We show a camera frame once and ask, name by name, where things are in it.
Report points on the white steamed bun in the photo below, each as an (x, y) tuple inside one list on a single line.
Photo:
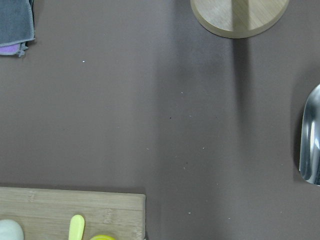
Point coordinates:
[(10, 230)]

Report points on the wooden mug tree stand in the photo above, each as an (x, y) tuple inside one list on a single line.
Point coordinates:
[(238, 19)]

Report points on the lemon slice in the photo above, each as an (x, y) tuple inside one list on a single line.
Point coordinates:
[(102, 237)]

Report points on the bamboo cutting board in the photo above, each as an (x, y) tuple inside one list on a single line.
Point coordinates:
[(45, 214)]

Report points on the metal scoop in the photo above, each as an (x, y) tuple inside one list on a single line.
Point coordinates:
[(309, 159)]

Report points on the grey folded cloth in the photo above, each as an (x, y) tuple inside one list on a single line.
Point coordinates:
[(16, 26)]

